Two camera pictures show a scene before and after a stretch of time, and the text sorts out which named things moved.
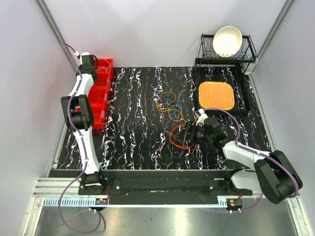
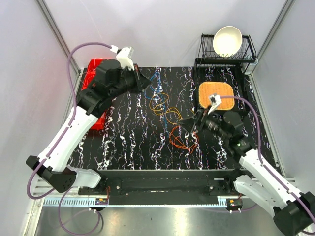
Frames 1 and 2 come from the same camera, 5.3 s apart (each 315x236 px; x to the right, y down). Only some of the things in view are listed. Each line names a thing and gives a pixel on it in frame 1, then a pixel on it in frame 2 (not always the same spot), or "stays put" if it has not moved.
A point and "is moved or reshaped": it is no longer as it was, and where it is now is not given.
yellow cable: (165, 103) is moved or reshaped
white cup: (250, 68) stays put
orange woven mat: (218, 95) stays put
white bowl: (227, 41) stays put
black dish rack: (207, 57) stays put
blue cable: (174, 106) -> (153, 90)
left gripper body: (79, 69) -> (128, 83)
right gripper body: (198, 133) -> (212, 124)
